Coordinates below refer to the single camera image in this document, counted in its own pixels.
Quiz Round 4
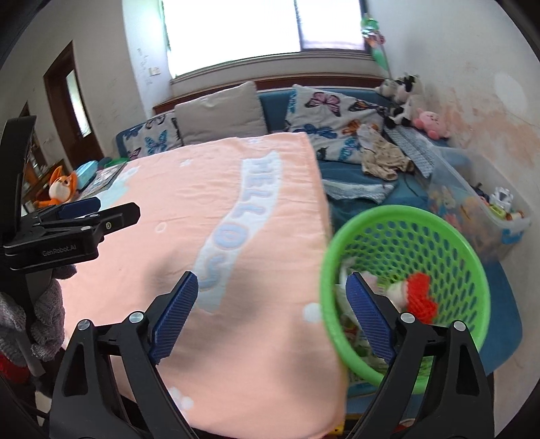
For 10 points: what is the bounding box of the red mesh fruit net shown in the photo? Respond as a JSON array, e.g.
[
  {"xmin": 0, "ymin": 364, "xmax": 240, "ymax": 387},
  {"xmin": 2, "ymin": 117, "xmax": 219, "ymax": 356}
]
[{"xmin": 406, "ymin": 273, "xmax": 437, "ymax": 325}]

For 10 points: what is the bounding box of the white paper cup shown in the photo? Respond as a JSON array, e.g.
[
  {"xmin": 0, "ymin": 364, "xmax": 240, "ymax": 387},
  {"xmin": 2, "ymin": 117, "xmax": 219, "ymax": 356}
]
[{"xmin": 385, "ymin": 281, "xmax": 408, "ymax": 312}]

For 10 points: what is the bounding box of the green mesh waste basket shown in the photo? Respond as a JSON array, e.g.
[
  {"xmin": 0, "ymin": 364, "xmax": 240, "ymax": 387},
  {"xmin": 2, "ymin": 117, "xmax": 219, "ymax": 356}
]
[{"xmin": 319, "ymin": 205, "xmax": 491, "ymax": 390}]

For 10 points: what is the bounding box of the grey gloved left hand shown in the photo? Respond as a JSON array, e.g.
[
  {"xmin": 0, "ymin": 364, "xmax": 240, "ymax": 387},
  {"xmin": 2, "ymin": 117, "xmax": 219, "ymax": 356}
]
[{"xmin": 0, "ymin": 262, "xmax": 78, "ymax": 368}]

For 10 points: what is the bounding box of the orange fox plush toy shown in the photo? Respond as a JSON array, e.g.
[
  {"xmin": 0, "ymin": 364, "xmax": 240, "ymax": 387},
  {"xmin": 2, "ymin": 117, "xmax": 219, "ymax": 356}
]
[{"xmin": 33, "ymin": 165, "xmax": 78, "ymax": 208}]

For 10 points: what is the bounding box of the blue tissue box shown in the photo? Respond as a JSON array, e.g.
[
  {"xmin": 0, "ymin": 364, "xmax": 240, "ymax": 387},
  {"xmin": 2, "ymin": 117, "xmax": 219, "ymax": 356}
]
[{"xmin": 75, "ymin": 160, "xmax": 98, "ymax": 191}]

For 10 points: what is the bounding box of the picture book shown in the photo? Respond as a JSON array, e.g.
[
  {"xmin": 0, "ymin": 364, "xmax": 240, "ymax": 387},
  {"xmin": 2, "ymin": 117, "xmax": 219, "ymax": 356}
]
[{"xmin": 80, "ymin": 163, "xmax": 126, "ymax": 199}]

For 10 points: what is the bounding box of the butterfly pillow left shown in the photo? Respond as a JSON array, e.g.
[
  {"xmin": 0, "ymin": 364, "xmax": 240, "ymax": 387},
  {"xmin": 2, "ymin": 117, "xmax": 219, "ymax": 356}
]
[{"xmin": 116, "ymin": 111, "xmax": 184, "ymax": 160}]

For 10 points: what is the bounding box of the butterfly pillow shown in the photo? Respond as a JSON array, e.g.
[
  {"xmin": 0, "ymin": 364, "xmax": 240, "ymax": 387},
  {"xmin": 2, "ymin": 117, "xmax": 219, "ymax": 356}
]
[
  {"xmin": 116, "ymin": 111, "xmax": 184, "ymax": 160},
  {"xmin": 285, "ymin": 85, "xmax": 385, "ymax": 164}
]

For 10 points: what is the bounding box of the brown wooden door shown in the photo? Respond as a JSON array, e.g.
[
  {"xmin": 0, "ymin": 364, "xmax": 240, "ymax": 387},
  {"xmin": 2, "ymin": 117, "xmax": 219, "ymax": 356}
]
[{"xmin": 43, "ymin": 42, "xmax": 103, "ymax": 169}]

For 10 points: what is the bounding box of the grey sofa cushion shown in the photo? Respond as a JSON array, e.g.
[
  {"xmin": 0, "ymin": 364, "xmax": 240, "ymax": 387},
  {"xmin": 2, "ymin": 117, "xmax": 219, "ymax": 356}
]
[{"xmin": 174, "ymin": 81, "xmax": 268, "ymax": 145}]

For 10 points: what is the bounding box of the clear toy storage box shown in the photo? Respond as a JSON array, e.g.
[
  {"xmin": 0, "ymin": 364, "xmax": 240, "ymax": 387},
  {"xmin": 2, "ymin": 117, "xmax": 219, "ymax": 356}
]
[{"xmin": 427, "ymin": 146, "xmax": 531, "ymax": 263}]

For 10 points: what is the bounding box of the window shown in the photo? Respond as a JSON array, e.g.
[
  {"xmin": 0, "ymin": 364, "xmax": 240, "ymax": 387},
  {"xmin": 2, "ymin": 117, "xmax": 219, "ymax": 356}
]
[{"xmin": 161, "ymin": 0, "xmax": 365, "ymax": 79}]

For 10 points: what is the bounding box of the blue sofa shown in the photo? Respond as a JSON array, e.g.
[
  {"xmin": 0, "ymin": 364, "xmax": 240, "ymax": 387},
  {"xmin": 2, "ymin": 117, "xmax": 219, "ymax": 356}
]
[{"xmin": 115, "ymin": 86, "xmax": 524, "ymax": 376}]

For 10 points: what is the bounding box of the grey patterned cloth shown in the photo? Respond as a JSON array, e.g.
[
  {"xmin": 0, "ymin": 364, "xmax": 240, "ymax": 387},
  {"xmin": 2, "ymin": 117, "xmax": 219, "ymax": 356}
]
[{"xmin": 385, "ymin": 125, "xmax": 440, "ymax": 179}]

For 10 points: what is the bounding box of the beige crumpled clothing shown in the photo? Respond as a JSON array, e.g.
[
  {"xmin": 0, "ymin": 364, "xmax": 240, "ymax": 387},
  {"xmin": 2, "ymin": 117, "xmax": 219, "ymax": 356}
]
[{"xmin": 357, "ymin": 124, "xmax": 414, "ymax": 181}]

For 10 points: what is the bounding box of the butterfly pillow right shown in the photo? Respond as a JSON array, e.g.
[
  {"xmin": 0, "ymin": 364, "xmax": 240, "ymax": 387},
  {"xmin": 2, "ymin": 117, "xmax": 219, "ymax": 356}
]
[{"xmin": 285, "ymin": 85, "xmax": 385, "ymax": 164}]

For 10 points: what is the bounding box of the pink plush toy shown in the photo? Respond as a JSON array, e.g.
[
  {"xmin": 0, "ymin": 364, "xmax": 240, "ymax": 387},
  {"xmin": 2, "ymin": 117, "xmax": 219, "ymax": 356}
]
[{"xmin": 413, "ymin": 108, "xmax": 450, "ymax": 140}]

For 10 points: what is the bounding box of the cow plush toy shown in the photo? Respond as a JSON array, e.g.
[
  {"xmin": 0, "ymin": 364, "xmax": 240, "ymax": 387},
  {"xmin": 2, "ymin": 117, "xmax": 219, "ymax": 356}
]
[{"xmin": 384, "ymin": 75, "xmax": 427, "ymax": 129}]

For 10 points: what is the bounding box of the grey plush toy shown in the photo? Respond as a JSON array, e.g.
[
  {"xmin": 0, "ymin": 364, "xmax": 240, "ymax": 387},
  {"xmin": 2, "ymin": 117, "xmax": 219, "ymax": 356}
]
[{"xmin": 374, "ymin": 80, "xmax": 399, "ymax": 100}]

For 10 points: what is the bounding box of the colourful pinwheel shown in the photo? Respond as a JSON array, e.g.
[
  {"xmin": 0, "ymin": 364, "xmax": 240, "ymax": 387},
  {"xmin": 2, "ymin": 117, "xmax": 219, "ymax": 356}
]
[{"xmin": 360, "ymin": 13, "xmax": 392, "ymax": 79}]

